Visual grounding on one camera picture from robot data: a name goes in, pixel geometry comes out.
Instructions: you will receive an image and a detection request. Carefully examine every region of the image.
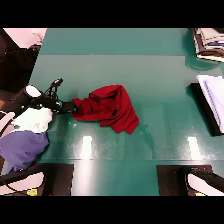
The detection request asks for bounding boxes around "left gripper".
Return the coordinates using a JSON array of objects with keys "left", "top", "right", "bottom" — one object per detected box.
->
[{"left": 60, "top": 101, "right": 78, "bottom": 115}]

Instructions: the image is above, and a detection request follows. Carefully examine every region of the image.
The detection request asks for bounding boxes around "red T-shirt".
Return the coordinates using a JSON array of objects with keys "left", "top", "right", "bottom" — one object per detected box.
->
[{"left": 71, "top": 84, "right": 140, "bottom": 135}]

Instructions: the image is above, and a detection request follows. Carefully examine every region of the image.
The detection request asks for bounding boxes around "purple garment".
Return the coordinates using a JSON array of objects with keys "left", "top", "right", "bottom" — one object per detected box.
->
[{"left": 0, "top": 129, "right": 50, "bottom": 173}]

